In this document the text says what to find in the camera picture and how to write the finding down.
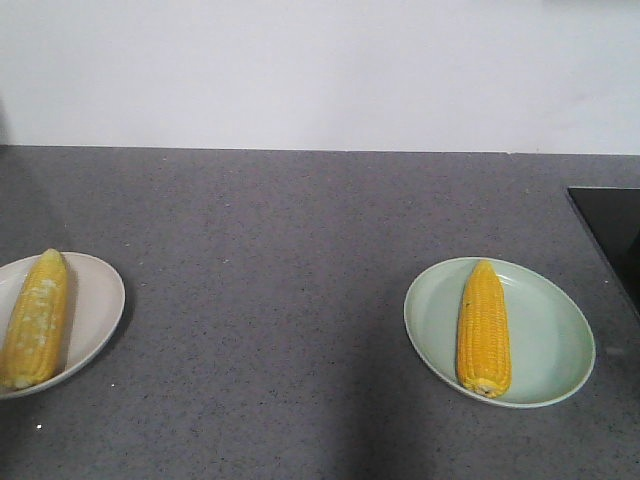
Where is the yellow corn cob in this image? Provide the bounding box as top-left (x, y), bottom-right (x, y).
top-left (456, 260), bottom-right (512, 399)
top-left (1, 249), bottom-right (69, 390)

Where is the white round plate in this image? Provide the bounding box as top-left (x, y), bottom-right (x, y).
top-left (1, 252), bottom-right (126, 401)

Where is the green round plate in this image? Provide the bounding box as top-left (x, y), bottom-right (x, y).
top-left (404, 257), bottom-right (596, 409)

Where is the black induction cooktop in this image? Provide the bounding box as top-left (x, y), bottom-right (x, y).
top-left (567, 186), bottom-right (639, 316)

